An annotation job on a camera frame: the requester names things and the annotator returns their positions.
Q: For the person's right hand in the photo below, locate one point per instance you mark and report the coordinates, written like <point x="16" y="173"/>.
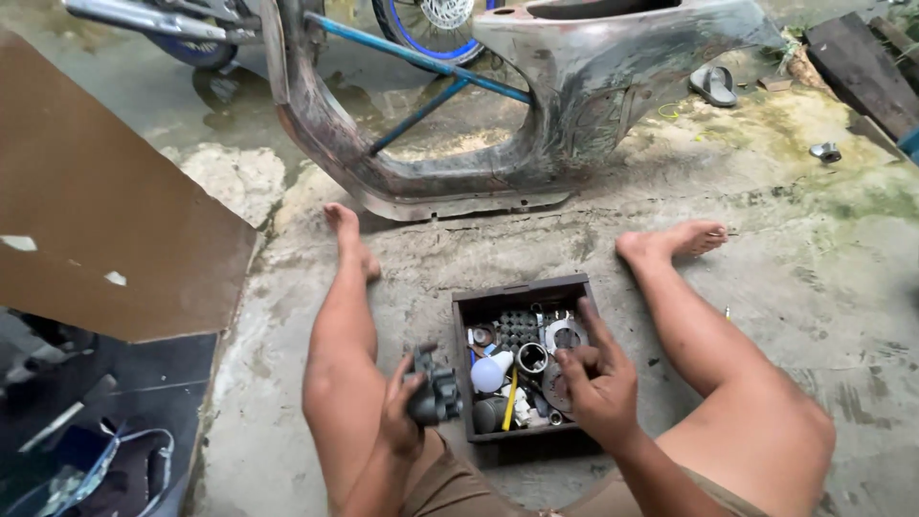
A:
<point x="603" y="395"/>

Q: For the person's left hand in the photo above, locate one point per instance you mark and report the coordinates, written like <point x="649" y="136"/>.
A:
<point x="396" y="423"/>

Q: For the grey metal carburetor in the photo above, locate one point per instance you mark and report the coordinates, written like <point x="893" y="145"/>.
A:
<point x="434" y="395"/>

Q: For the round rusty metal disc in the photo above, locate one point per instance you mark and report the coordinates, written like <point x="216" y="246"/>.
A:
<point x="554" y="391"/>

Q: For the flat metal gasket plate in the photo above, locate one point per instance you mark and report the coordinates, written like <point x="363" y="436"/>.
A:
<point x="556" y="332"/>

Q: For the person's brown shorts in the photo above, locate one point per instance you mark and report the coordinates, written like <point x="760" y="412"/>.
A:
<point x="445" y="488"/>

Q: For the small white plastic part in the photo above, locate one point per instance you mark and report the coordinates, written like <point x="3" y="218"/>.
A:
<point x="521" y="411"/>

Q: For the dark wooden parts box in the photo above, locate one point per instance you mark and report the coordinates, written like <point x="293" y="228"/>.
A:
<point x="463" y="373"/>

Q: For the person's left leg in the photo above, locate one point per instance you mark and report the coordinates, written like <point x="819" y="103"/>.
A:
<point x="337" y="359"/>

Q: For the person's leg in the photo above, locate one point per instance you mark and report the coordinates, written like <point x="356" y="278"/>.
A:
<point x="732" y="402"/>
<point x="337" y="359"/>

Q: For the grey metal cylinder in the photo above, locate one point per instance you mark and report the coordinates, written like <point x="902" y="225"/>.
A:
<point x="489" y="415"/>

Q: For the white light bulb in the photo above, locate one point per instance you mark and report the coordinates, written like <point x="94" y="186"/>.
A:
<point x="490" y="372"/>

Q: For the black perforated plastic piece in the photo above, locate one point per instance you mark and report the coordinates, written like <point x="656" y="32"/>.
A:
<point x="518" y="327"/>

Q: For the person's right leg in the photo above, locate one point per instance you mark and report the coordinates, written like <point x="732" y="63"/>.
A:
<point x="732" y="402"/>

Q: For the clear bag with blue trim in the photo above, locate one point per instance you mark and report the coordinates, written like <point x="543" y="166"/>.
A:
<point x="108" y="474"/>

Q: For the grey rubber sandal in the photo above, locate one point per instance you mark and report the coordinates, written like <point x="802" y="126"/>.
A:
<point x="713" y="85"/>

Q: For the small shiny metal part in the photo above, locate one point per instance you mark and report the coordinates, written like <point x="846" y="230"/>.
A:
<point x="825" y="152"/>

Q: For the small wooden block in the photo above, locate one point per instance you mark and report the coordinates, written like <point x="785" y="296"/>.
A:
<point x="775" y="84"/>

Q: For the blue metal tube stand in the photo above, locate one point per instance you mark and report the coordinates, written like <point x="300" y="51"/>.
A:
<point x="423" y="61"/>

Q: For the brown cardboard sheet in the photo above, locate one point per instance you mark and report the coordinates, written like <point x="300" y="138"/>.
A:
<point x="100" y="201"/>

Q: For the motorcycle wheel with blue rim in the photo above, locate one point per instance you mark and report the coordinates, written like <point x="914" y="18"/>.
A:
<point x="431" y="39"/>

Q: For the dark wooden planks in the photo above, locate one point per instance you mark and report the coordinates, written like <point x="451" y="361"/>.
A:
<point x="861" y="72"/>

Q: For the black motorcycle tyre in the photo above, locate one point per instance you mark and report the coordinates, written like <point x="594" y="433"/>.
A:
<point x="190" y="50"/>

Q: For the chrome exhaust pipe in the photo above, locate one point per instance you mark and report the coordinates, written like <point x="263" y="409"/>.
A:
<point x="136" y="18"/>

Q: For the bare rusty scooter frame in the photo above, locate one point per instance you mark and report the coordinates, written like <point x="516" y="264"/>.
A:
<point x="589" y="79"/>

